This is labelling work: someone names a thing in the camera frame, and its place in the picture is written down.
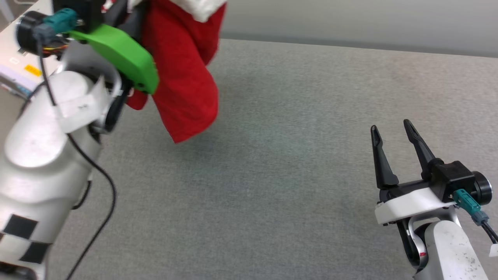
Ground red basketball jersey white sleeves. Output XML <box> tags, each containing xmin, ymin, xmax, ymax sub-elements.
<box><xmin>125</xmin><ymin>0</ymin><xmax>227</xmax><ymax>144</ymax></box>

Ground black right arm cable teal plug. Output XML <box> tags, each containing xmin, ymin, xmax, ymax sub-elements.
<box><xmin>452</xmin><ymin>189</ymin><xmax>498</xmax><ymax>245</ymax></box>

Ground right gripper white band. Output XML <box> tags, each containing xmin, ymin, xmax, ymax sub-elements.
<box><xmin>370</xmin><ymin>119</ymin><xmax>459</xmax><ymax>226</ymax></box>

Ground white power supply box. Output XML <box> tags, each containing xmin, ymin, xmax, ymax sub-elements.
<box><xmin>0</xmin><ymin>0</ymin><xmax>67</xmax><ymax>100</ymax></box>

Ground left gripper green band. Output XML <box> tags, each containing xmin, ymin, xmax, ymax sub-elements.
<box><xmin>51</xmin><ymin>0</ymin><xmax>160</xmax><ymax>95</ymax></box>

